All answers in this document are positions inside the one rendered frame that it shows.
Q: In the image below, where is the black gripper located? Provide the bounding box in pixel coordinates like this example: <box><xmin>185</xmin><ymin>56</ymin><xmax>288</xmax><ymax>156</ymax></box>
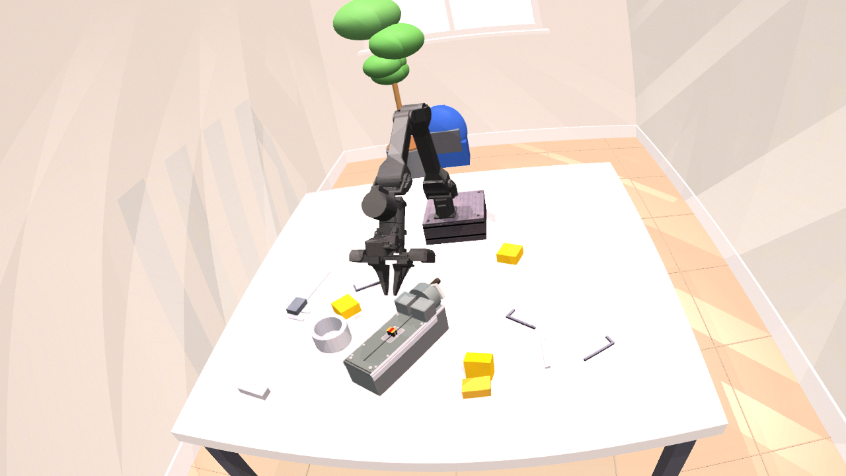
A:
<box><xmin>348</xmin><ymin>223</ymin><xmax>436</xmax><ymax>296</ymax></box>

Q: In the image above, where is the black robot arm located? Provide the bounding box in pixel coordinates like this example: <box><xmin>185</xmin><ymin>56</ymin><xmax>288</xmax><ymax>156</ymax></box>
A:
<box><xmin>362</xmin><ymin>103</ymin><xmax>458</xmax><ymax>257</ymax></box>

